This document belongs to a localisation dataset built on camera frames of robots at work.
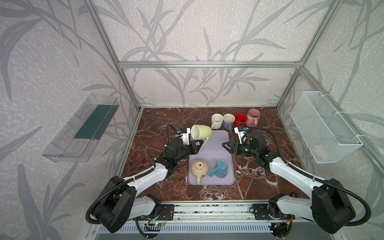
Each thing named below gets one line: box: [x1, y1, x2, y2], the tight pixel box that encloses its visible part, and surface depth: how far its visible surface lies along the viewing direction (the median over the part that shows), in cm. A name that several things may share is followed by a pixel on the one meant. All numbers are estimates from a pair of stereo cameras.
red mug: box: [234, 113, 248, 128], surface depth 107 cm
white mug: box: [211, 113, 224, 130], surface depth 104 cm
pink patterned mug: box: [245, 108, 261, 128], surface depth 106 cm
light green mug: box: [191, 124, 213, 146], surface depth 85 cm
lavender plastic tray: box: [188, 130, 235, 186], surface depth 85 cm
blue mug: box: [209, 159, 229, 179], surface depth 82 cm
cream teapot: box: [191, 159, 209, 186], surface depth 82 cm
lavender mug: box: [222, 113, 236, 131], surface depth 107 cm
